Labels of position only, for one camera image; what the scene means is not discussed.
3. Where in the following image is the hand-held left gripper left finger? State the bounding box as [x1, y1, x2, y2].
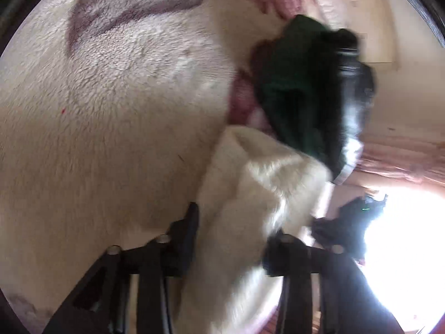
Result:
[42, 202, 201, 334]

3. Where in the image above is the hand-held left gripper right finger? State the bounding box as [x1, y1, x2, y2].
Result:
[262, 231, 408, 334]

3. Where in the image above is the cream tweed jacket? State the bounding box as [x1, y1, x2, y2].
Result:
[196, 125, 332, 334]

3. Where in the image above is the pink patterned curtain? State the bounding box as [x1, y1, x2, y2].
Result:
[357, 138, 445, 186]

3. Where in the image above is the floral plush blanket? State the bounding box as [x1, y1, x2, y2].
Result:
[0, 0, 348, 334]

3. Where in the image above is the black leather jacket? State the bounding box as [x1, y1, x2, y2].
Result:
[324, 28, 377, 179]

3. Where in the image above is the dark green striped-cuff garment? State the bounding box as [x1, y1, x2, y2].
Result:
[255, 15, 364, 186]

